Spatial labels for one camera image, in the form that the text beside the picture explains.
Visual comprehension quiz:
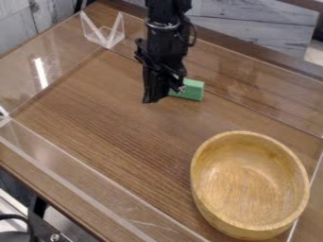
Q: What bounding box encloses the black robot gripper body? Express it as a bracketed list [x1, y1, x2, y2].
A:
[135, 20, 197, 79]

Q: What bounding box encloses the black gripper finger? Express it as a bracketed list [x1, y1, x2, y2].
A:
[143, 64, 171, 103]
[162, 68, 187, 94]

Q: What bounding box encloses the green rectangular block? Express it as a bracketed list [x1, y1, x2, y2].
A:
[170, 78, 205, 101]

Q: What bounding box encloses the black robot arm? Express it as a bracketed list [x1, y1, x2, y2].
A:
[135, 0, 197, 103]

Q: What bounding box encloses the brown wooden bowl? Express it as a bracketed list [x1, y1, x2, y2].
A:
[191, 130, 310, 240]

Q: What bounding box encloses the black metal table leg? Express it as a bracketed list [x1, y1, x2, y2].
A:
[28, 196, 48, 234]

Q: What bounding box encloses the clear acrylic corner bracket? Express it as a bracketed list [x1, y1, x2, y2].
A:
[81, 11, 126, 49]

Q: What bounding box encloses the black cable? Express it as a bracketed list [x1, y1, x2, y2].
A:
[0, 213, 43, 242]

